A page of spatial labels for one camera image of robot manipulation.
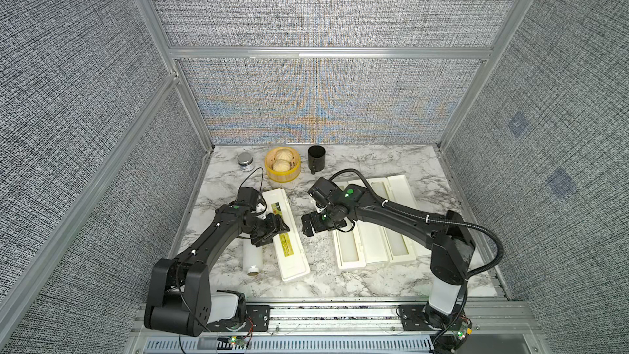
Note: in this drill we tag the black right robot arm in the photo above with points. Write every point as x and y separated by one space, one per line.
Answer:
445 236

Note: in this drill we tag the yellow bowl with eggs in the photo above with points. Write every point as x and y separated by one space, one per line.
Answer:
283 164

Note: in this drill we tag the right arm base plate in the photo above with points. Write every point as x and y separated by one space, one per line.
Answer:
413 318

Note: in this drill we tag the white wrap dispenser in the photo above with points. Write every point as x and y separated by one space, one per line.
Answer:
292 260
399 202
372 245

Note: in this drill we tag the small silver lidded jar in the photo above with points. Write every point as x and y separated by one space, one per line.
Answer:
245 162

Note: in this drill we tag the aluminium front rail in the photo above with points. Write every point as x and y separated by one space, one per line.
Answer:
355 325

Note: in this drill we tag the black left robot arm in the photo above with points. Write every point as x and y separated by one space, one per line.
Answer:
179 299

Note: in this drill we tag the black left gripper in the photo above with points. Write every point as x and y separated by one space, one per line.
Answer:
274 226

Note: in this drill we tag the black cup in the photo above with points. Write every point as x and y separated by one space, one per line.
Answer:
316 158

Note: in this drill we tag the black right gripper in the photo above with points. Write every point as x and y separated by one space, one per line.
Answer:
316 227

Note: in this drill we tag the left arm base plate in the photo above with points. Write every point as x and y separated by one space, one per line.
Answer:
250 318

